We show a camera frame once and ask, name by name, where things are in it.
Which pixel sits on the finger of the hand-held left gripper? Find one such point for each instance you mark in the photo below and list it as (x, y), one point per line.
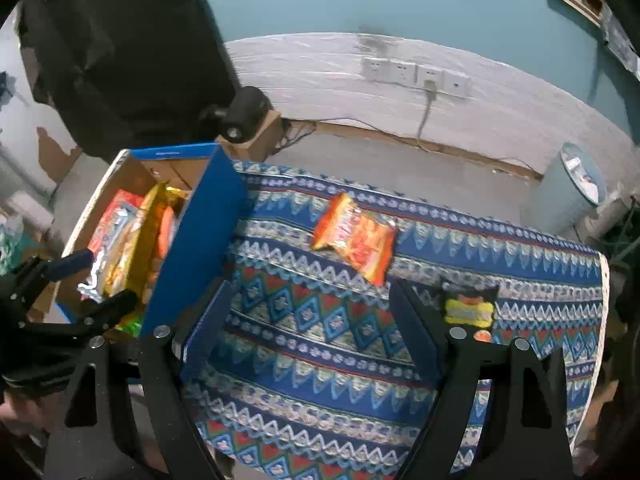
(110, 307)
(70, 265)

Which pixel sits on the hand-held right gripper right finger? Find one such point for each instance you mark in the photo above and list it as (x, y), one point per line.
(415, 332)

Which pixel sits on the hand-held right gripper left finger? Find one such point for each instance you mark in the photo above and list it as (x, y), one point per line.
(210, 332)

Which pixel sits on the black packet with yellow label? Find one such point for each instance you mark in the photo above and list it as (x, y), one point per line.
(467, 312)

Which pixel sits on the red biscuit snack packet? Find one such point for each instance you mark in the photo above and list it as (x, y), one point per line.
(112, 225)

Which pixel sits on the golden yellow snack packet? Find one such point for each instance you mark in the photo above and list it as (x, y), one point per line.
(132, 252)

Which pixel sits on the orange and green snack packet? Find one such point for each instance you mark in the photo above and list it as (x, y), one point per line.
(165, 232)

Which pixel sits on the blue cardboard box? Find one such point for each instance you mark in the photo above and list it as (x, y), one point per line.
(200, 240)

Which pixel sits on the orange noodle snack packet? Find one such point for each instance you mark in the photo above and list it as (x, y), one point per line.
(360, 240)

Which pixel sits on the blue patterned tablecloth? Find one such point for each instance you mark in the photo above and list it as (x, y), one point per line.
(325, 360)

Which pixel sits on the pale blue trash bin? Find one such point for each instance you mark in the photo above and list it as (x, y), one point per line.
(560, 195)

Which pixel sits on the small brown cardboard box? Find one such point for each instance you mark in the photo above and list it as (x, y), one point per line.
(265, 135)

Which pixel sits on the black cylindrical device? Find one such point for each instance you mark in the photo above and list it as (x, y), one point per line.
(245, 107)

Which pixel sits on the silver foil sheet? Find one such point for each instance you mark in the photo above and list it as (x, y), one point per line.
(622, 42)

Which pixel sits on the white wall socket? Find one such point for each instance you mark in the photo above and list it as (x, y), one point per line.
(422, 74)
(403, 72)
(375, 69)
(457, 84)

